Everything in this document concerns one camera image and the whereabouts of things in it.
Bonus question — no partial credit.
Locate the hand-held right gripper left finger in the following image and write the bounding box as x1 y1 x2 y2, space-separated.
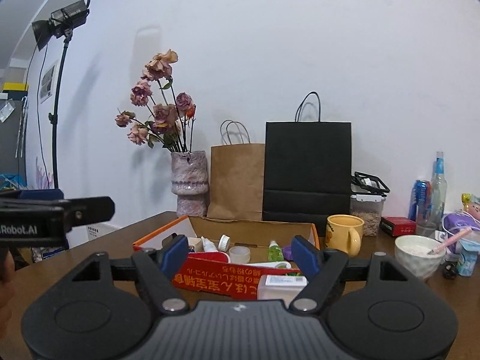
71 234 190 314

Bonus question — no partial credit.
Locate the pink mottled ceramic vase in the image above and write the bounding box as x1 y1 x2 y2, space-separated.
170 151 209 218

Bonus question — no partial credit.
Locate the dark grey cabinet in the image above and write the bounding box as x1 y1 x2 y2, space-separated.
0 80 30 190

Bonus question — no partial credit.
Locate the pink spoon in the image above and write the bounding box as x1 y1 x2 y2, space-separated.
427 228 473 256

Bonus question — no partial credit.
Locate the dried pink rose bouquet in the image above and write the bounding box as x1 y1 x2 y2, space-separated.
114 49 197 154

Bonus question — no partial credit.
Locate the small red box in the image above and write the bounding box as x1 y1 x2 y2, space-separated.
380 215 418 238

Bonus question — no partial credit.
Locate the yellow mug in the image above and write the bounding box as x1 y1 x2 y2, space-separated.
323 214 365 257

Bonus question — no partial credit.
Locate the person's left forearm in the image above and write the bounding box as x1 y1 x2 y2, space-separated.
0 247 16 321

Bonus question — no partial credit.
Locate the white round jar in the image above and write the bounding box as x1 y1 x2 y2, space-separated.
229 246 251 264

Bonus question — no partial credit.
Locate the brown paper bag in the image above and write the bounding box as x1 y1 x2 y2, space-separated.
207 120 266 221

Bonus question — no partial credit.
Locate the clear food container black lid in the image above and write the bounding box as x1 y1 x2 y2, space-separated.
350 171 391 238

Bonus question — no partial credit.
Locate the blue drink can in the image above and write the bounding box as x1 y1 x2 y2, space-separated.
408 179 432 222

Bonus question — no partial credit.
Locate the black paper bag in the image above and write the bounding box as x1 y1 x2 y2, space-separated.
262 92 353 227

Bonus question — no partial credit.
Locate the red cardboard box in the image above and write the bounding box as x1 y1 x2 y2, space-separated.
132 215 320 301

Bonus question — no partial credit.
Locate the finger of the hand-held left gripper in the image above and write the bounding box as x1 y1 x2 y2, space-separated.
62 196 116 233
0 189 64 205

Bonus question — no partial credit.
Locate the white ceramic bowl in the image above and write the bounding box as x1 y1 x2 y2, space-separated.
394 235 447 281

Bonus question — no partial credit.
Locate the black light stand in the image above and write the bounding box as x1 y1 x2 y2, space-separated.
49 34 73 190

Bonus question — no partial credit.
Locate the black studio light head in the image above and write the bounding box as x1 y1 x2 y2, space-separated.
31 0 92 51

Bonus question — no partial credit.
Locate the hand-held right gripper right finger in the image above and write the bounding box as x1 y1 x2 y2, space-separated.
288 234 409 314

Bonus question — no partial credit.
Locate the wall poster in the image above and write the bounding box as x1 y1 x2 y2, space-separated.
38 60 60 105

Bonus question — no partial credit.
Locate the purple plastic bag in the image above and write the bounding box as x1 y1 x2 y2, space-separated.
442 212 480 254

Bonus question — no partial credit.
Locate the white rectangular plastic container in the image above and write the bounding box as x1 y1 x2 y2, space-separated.
257 274 309 301

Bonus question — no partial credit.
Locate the clear glass bottle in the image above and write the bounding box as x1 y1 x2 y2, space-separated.
415 151 449 238

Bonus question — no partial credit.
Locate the green plastic bottle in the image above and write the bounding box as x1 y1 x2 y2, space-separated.
267 240 286 263

